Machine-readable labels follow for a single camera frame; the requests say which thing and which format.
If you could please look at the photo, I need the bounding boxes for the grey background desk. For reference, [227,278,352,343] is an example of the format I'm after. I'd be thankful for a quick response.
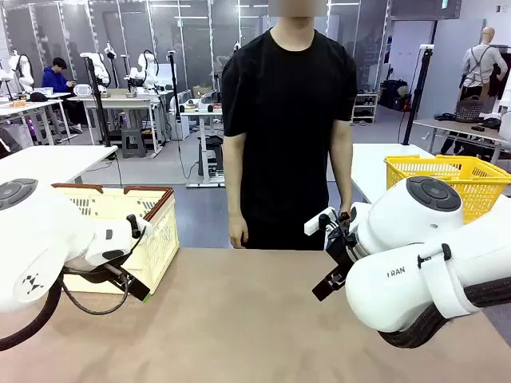
[413,117,511,165]

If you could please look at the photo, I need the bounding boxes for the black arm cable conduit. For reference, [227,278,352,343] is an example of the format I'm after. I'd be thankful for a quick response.
[377,278,511,349]
[0,274,65,353]

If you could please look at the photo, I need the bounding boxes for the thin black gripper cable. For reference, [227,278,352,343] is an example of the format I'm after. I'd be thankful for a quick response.
[60,277,132,317]

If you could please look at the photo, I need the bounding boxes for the white table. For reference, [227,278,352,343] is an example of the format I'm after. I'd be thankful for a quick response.
[0,145,119,185]
[351,142,436,205]

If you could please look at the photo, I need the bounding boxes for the yellow plastic basket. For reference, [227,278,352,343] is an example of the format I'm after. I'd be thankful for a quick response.
[384,154,511,225]

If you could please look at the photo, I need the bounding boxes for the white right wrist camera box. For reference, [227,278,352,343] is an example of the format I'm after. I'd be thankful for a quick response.
[303,206,337,236]

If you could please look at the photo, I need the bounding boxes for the seated person in blue hoodie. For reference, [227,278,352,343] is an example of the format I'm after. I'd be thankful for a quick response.
[41,57,84,134]

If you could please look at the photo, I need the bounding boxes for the person's right hand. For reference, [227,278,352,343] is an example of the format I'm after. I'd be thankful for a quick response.
[229,214,250,251]

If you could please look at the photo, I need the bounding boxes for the cream shopping basket brown handles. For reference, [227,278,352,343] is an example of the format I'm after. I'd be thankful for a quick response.
[51,183,180,296]

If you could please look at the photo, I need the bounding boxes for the dark wicker basket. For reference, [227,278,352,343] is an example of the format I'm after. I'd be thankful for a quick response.
[454,95,485,123]

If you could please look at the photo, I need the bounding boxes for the black tripod stand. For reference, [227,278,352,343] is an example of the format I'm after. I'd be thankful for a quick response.
[85,54,112,148]

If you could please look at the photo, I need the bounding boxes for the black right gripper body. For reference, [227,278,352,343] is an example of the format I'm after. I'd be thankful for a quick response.
[324,220,359,281]

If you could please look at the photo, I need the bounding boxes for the wooden shoe rack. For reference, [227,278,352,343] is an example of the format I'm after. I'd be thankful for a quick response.
[352,92,378,124]

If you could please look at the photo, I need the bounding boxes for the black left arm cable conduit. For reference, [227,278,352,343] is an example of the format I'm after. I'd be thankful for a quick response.
[0,274,65,353]

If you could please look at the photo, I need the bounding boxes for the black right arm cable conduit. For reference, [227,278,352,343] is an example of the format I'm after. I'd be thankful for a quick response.
[377,278,511,349]

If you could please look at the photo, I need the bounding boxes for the black pole with white top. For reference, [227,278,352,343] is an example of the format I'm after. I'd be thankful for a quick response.
[402,44,435,146]

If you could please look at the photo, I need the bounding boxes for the person in black T-shirt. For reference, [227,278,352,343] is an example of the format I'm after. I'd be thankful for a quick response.
[221,0,358,251]

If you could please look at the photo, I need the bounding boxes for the grey step stool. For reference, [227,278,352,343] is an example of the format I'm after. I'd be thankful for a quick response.
[120,128,147,159]

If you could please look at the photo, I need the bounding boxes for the white standing desk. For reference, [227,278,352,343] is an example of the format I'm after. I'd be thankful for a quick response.
[179,108,225,188]

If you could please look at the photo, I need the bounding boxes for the person's right forearm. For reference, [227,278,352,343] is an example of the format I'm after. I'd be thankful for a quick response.
[222,132,248,219]

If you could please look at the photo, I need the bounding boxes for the mannequin with apron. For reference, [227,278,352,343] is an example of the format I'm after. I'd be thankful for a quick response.
[458,26,510,101]

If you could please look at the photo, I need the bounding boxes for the person's left forearm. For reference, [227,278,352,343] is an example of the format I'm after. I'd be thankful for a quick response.
[330,118,355,208]

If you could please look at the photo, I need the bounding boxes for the wooden top background desk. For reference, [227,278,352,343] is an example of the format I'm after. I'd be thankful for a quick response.
[67,89,175,155]

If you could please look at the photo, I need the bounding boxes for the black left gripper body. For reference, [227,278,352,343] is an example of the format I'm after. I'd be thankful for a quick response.
[89,263,136,289]

